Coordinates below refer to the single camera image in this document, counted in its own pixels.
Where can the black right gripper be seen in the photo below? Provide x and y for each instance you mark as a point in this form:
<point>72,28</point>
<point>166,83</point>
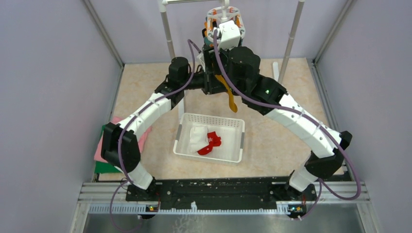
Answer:
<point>210,60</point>

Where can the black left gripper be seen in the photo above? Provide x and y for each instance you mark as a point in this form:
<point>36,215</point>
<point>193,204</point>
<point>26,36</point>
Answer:
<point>212,85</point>

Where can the mustard yellow sock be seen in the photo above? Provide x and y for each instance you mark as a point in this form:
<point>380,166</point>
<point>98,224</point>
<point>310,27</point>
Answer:
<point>231,102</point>

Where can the white plastic clip hanger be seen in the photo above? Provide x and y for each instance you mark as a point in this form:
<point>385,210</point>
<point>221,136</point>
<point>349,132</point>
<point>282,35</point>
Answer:
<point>222,14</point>

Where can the white sock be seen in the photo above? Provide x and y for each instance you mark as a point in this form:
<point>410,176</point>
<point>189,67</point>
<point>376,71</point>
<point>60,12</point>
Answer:
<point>198,138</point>

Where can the red snowflake sock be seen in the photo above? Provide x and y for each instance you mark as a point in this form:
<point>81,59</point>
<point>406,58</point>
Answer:
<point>214,141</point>

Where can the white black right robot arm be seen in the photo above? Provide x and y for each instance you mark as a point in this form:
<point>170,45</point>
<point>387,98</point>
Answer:
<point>271,99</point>

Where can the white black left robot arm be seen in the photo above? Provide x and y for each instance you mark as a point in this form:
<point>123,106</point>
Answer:
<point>120,140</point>

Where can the white plastic basket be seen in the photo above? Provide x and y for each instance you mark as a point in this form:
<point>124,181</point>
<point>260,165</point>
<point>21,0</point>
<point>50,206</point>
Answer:
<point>231,131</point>

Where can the white metal drying rack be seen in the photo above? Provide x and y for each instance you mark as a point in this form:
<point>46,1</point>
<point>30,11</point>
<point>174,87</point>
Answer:
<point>194,49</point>

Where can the pink cloth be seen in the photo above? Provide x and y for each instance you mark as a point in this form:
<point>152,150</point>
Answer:
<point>115,120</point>

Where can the green cloth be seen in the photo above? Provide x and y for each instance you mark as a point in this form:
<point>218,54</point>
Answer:
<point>101,165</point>

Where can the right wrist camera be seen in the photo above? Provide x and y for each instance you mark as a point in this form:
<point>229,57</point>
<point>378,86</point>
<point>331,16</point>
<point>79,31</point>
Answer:
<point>230,35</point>

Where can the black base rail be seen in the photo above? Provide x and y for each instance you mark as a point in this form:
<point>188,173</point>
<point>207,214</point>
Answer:
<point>220,194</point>

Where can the white cable duct strip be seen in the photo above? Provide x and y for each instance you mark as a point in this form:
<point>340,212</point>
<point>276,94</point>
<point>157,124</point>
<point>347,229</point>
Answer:
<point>143,209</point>

